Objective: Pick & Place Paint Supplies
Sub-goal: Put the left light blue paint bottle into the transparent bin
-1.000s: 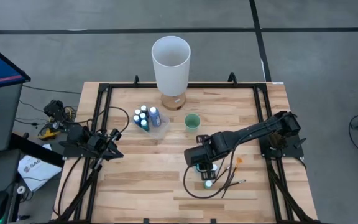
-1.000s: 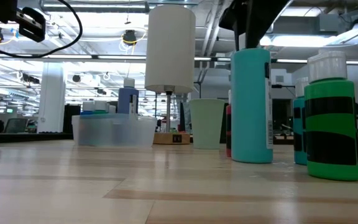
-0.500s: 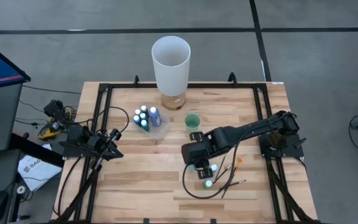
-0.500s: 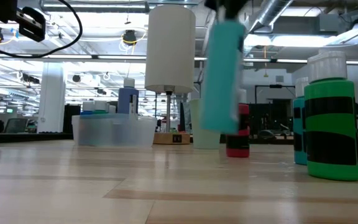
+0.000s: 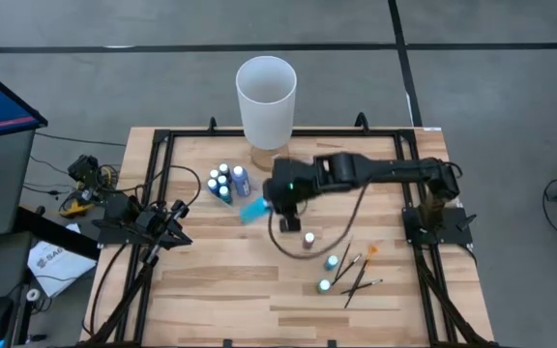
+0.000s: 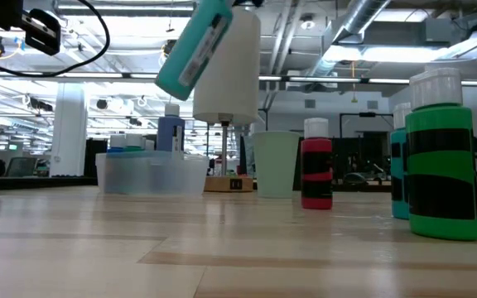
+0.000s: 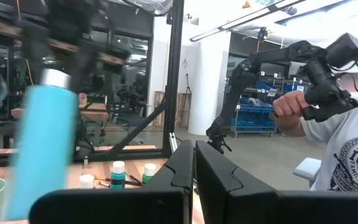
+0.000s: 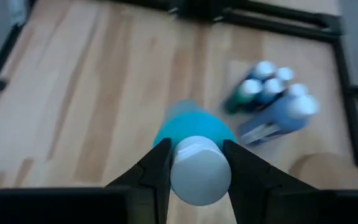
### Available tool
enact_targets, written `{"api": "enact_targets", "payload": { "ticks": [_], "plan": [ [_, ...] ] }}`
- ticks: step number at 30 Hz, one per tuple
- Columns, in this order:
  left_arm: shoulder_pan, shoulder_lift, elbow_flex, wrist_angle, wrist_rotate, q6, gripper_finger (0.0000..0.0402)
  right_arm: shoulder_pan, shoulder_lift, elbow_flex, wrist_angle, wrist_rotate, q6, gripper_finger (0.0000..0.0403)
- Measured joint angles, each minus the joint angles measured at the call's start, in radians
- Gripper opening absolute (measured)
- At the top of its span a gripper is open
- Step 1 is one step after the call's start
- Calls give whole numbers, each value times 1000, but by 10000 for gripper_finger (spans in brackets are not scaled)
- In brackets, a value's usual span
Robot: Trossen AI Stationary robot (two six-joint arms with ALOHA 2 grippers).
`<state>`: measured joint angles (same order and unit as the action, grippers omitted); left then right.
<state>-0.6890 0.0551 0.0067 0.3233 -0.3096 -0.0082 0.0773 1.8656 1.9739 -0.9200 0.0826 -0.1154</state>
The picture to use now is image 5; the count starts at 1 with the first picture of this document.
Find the grey desk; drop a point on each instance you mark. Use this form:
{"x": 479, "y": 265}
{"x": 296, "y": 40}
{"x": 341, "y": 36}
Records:
{"x": 3, "y": 193}

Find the white tape roll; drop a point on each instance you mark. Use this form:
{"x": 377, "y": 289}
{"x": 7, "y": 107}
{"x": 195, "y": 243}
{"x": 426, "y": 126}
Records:
{"x": 33, "y": 294}

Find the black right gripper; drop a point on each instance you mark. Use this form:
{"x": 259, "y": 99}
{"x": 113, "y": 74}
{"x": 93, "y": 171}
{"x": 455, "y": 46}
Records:
{"x": 290, "y": 186}

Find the cyan small paint bottle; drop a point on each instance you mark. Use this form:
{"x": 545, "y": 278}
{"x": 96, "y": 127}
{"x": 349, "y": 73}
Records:
{"x": 222, "y": 180}

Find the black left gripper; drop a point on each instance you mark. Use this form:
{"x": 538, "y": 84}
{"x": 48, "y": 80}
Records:
{"x": 155, "y": 224}

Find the white paper sheet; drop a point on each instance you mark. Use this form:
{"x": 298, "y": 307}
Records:
{"x": 56, "y": 266}

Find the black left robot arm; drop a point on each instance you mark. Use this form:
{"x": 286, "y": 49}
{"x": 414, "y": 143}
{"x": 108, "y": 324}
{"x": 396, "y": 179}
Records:
{"x": 119, "y": 210}

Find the large periwinkle paint bottle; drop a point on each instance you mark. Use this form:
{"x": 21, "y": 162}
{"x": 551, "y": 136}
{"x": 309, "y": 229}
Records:
{"x": 241, "y": 182}

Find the red small paint bottle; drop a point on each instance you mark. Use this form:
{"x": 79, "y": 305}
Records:
{"x": 309, "y": 239}

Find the black metal table frame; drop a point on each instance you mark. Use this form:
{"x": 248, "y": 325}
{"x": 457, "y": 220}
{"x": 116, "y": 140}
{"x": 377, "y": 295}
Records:
{"x": 331, "y": 131}

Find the large turquoise paint bottle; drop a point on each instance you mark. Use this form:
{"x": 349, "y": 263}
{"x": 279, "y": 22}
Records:
{"x": 253, "y": 211}

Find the black small paint bottle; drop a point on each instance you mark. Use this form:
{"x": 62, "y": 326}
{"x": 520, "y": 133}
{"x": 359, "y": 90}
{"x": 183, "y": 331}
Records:
{"x": 224, "y": 168}

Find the clear plastic container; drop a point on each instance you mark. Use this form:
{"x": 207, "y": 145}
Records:
{"x": 235, "y": 200}

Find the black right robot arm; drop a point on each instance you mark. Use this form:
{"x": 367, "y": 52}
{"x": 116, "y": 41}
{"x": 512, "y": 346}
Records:
{"x": 394, "y": 169}

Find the turquoise small paint bottle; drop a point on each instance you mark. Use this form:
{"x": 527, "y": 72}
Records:
{"x": 331, "y": 262}

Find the black table clamp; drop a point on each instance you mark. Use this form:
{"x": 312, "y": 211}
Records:
{"x": 361, "y": 120}
{"x": 227, "y": 343}
{"x": 212, "y": 123}
{"x": 331, "y": 343}

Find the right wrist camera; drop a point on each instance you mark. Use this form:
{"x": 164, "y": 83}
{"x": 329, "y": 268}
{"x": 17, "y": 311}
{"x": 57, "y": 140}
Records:
{"x": 290, "y": 223}

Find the blue small paint bottle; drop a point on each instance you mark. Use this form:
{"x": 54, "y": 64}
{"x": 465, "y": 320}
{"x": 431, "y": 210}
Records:
{"x": 212, "y": 185}

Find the orange bristle paintbrush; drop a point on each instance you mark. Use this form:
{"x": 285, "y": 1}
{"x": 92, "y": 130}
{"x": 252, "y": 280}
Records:
{"x": 360, "y": 276}

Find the teal green small paint bottle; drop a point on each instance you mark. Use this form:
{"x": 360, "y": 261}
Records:
{"x": 225, "y": 193}

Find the thin black paintbrush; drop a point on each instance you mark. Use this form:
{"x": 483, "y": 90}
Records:
{"x": 343, "y": 258}
{"x": 348, "y": 268}
{"x": 372, "y": 283}

